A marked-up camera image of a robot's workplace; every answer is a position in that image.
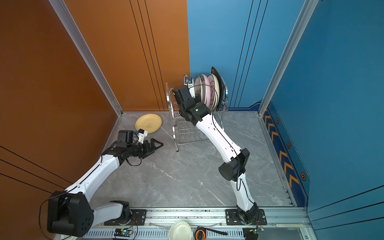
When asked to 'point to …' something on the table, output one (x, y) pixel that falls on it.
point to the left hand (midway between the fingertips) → (159, 146)
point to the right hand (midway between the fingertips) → (191, 95)
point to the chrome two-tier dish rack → (185, 132)
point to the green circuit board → (120, 232)
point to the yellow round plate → (150, 122)
